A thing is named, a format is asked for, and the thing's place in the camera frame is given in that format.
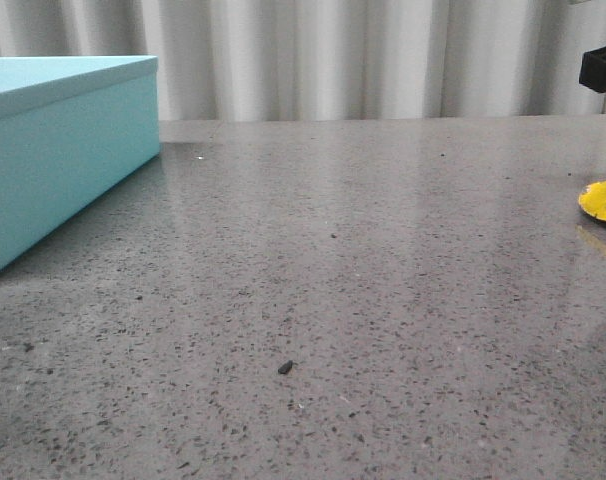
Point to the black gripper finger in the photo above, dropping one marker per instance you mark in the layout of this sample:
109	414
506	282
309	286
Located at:
593	70

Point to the yellow toy beetle car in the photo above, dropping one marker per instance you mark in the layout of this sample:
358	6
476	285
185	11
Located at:
592	200

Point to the light blue box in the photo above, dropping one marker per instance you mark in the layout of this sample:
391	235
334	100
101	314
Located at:
71	127

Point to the grey pleated curtain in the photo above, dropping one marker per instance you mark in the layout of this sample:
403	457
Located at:
332	60

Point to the small black debris piece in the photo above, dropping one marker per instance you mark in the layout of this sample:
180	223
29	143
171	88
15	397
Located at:
286	367

